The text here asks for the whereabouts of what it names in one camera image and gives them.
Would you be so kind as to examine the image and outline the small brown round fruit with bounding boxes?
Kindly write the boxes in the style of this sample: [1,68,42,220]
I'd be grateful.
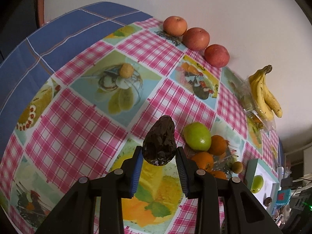
[231,161,243,174]

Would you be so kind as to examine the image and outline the orange tangerine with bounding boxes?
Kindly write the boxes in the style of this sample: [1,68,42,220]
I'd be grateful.
[210,170,227,180]
[191,152,214,172]
[208,135,229,156]

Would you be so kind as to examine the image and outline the green mango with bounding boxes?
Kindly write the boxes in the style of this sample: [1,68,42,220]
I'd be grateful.
[183,122,212,152]
[251,175,264,194]

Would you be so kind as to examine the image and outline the dark brown wrinkled avocado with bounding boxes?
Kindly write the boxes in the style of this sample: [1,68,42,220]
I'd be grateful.
[142,115,177,166]

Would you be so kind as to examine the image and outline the small tan round fruit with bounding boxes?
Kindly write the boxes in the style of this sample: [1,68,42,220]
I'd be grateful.
[118,63,134,79]

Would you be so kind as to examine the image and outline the small dark brown fruit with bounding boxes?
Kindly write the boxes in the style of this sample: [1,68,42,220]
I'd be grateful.
[263,197,272,207]

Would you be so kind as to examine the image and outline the green mango in tray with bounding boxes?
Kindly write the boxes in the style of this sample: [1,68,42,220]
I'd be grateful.
[251,175,264,194]

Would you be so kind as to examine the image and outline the white foam tray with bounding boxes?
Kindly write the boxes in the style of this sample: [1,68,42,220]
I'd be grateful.
[244,159,279,215]

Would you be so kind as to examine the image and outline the teal box with red label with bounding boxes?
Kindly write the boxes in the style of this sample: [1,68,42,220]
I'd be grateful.
[276,189,291,206]

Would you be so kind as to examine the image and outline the clear plastic fruit container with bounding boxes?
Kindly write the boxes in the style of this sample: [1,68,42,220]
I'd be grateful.
[238,79,276,132]

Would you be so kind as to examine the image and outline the pink checkered fruit tablecloth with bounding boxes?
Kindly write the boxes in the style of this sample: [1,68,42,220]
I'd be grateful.
[1,18,278,233]

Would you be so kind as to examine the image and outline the yellow banana bunch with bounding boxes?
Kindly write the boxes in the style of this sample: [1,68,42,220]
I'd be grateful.
[248,65,283,121]

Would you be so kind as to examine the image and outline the red apple nearest bananas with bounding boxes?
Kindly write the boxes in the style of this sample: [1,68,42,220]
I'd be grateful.
[204,44,230,68]

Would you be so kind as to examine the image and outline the blue plaid tablecloth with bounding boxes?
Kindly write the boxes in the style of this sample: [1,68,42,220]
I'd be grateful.
[1,2,151,153]

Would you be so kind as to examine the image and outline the red middle apple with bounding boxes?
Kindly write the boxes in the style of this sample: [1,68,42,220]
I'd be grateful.
[183,27,210,51]

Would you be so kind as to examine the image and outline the pale orange apple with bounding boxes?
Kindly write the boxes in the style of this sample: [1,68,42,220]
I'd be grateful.
[163,16,188,37]

